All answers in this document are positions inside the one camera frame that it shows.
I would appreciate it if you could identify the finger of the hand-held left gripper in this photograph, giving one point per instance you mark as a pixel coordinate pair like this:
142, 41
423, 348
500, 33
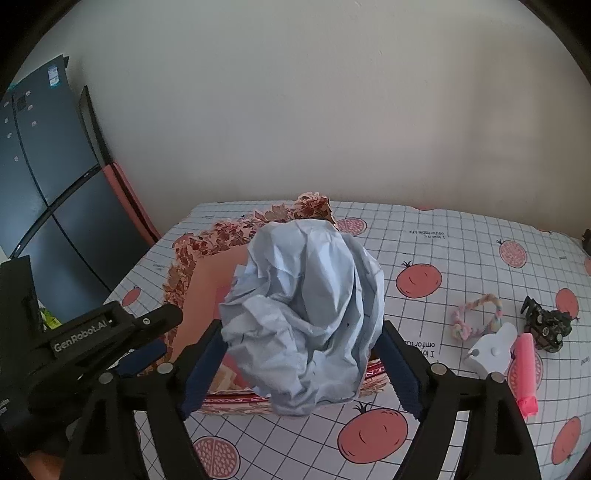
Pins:
141, 360
154, 321

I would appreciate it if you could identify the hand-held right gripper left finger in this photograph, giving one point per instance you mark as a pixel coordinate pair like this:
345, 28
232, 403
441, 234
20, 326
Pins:
203, 369

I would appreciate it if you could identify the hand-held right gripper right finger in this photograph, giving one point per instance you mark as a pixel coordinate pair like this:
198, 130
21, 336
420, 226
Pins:
401, 374

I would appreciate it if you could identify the pink floral storage box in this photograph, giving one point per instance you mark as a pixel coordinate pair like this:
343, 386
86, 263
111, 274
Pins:
207, 240

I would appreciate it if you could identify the paper ball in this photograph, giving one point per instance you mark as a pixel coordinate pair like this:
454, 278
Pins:
300, 314

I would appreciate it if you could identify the black toy car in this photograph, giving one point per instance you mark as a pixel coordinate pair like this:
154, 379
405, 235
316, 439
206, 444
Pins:
551, 330

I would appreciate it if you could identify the person's left forearm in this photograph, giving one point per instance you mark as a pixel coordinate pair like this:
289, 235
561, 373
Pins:
44, 468

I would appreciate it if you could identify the fruit-print checked desktop cloth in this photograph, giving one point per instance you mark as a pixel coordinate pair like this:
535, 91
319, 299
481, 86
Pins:
461, 258

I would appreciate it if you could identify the green yellow packet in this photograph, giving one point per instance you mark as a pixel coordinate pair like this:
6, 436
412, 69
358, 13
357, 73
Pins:
50, 317

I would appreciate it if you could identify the white bunny-shaped toy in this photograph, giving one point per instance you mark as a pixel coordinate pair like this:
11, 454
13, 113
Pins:
489, 353

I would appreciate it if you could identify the pink board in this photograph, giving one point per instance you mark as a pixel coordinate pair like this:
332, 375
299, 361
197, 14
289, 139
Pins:
131, 203

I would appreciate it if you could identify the pink plastic tube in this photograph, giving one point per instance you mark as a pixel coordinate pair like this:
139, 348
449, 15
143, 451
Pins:
524, 374

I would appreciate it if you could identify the dark blue refrigerator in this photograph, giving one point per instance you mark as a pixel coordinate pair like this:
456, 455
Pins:
55, 184

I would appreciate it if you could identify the black charger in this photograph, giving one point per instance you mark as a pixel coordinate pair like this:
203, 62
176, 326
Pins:
586, 242

